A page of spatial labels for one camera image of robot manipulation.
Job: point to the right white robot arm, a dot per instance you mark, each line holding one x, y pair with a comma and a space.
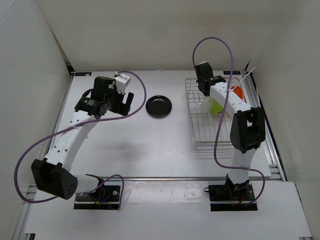
247, 131

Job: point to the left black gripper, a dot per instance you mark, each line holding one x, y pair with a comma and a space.
122, 108

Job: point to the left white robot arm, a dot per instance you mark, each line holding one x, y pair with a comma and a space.
52, 174

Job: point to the lime green plate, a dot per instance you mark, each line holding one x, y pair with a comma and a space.
213, 106

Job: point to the orange plate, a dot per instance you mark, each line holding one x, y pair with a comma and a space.
238, 91

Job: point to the black plate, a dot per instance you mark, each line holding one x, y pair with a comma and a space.
158, 106

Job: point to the metal wire dish rack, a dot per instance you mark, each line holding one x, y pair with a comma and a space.
204, 124

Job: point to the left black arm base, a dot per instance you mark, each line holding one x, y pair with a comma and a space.
105, 198

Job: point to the aluminium front rail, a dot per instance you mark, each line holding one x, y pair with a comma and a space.
210, 178

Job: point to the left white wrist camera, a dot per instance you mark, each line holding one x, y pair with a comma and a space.
121, 82

